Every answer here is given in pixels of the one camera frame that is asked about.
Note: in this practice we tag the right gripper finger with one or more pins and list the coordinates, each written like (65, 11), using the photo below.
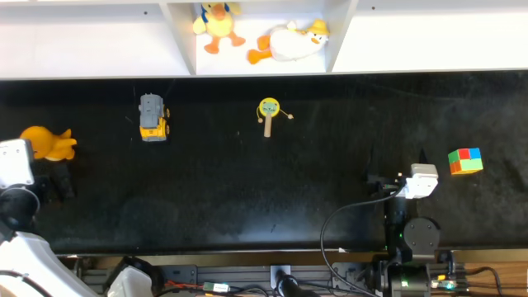
(369, 167)
(423, 158)

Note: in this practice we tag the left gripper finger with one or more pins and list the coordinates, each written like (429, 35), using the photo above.
(62, 181)

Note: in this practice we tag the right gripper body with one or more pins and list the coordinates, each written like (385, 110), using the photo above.
(381, 183)

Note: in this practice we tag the orange dinosaur toy figure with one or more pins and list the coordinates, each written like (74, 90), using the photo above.
(45, 144)

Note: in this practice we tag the many-coloured puzzle cube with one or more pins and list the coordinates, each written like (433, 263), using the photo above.
(466, 161)

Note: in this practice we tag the grey and yellow toy truck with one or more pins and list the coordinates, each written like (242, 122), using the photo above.
(152, 119)

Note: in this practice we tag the yellow rattle drum toy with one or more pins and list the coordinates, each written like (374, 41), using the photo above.
(269, 109)

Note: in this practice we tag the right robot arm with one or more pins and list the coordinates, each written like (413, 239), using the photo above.
(416, 235)

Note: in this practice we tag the white shelf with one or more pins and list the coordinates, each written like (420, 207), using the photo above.
(103, 45)

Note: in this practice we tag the white plush duck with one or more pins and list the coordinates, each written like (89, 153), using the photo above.
(295, 43)

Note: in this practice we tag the yellow plush duck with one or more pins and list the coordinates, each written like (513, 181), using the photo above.
(218, 24)

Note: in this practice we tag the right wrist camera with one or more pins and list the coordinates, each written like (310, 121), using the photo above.
(420, 181)

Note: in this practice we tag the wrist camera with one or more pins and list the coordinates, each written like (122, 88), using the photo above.
(14, 163)
(420, 181)

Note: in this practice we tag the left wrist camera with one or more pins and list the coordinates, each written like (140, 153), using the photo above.
(14, 163)

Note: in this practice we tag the mounting rail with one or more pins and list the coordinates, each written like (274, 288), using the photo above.
(247, 276)

